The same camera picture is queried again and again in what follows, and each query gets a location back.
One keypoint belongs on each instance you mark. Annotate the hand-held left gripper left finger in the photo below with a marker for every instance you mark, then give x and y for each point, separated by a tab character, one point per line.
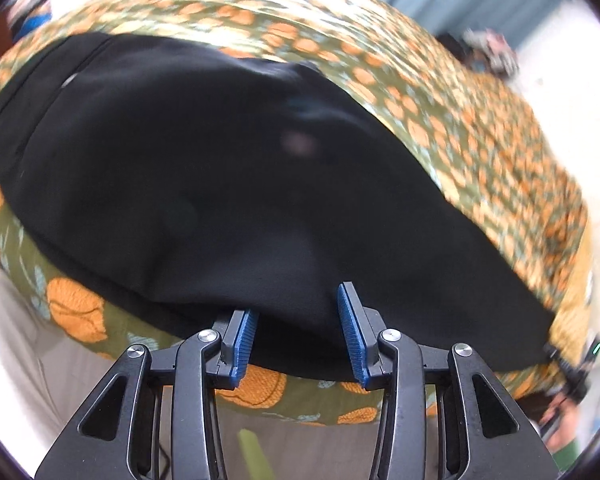
243	341

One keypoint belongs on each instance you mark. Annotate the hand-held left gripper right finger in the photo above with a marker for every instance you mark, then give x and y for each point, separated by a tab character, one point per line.
351	334

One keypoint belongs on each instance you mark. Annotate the black pants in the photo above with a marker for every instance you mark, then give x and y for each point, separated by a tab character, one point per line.
190	180

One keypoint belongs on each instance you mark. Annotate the green cloth strip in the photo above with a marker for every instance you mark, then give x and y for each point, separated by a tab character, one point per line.
254	456

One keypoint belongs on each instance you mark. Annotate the pumpkin printed green blanket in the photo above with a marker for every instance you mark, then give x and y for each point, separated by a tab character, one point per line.
430	110

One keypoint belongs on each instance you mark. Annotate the blurred dark clutter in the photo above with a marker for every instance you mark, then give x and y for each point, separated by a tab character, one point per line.
485	50

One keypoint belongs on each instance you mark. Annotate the blurred blue and white cloth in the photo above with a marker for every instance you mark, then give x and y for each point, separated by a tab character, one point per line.
29	16

